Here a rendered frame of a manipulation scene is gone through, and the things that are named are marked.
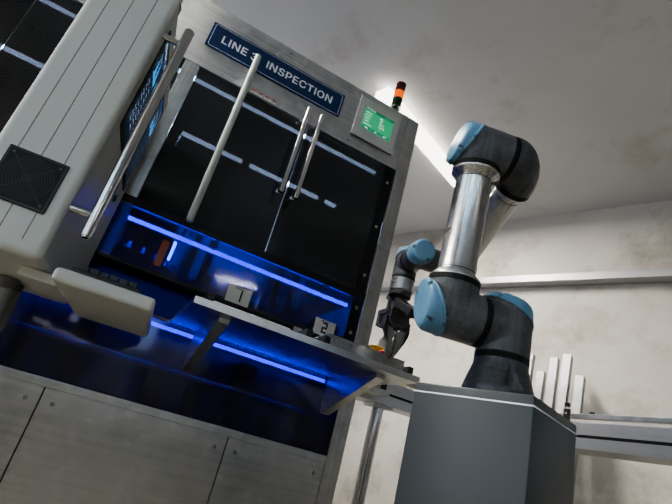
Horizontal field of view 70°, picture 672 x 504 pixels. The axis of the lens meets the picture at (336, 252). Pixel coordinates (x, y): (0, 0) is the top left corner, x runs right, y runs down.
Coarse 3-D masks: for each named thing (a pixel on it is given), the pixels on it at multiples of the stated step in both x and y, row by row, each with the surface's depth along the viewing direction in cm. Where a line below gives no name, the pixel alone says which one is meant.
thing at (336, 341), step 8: (320, 336) 142; (336, 336) 137; (336, 344) 137; (344, 344) 138; (352, 344) 139; (352, 352) 138; (360, 352) 139; (368, 352) 141; (376, 352) 142; (376, 360) 141; (384, 360) 142; (392, 360) 143; (400, 360) 145; (400, 368) 144
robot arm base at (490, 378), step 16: (480, 352) 103; (496, 352) 101; (480, 368) 100; (496, 368) 98; (512, 368) 99; (528, 368) 101; (464, 384) 101; (480, 384) 98; (496, 384) 96; (512, 384) 97; (528, 384) 98
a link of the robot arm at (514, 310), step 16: (496, 304) 104; (512, 304) 104; (528, 304) 105; (496, 320) 102; (512, 320) 102; (528, 320) 104; (480, 336) 102; (496, 336) 102; (512, 336) 101; (528, 336) 103; (512, 352) 100; (528, 352) 102
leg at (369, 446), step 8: (376, 408) 195; (384, 408) 194; (392, 408) 195; (376, 416) 194; (368, 424) 194; (376, 424) 193; (368, 432) 192; (376, 432) 192; (368, 440) 190; (376, 440) 191; (368, 448) 189; (368, 456) 188; (360, 464) 188; (368, 464) 187; (360, 472) 186; (368, 472) 186; (360, 480) 185; (368, 480) 186; (360, 488) 184; (352, 496) 184; (360, 496) 182
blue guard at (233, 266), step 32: (128, 224) 156; (160, 224) 161; (128, 256) 154; (160, 256) 158; (192, 256) 163; (224, 256) 168; (256, 256) 173; (224, 288) 165; (256, 288) 170; (288, 288) 175; (320, 288) 181; (288, 320) 172
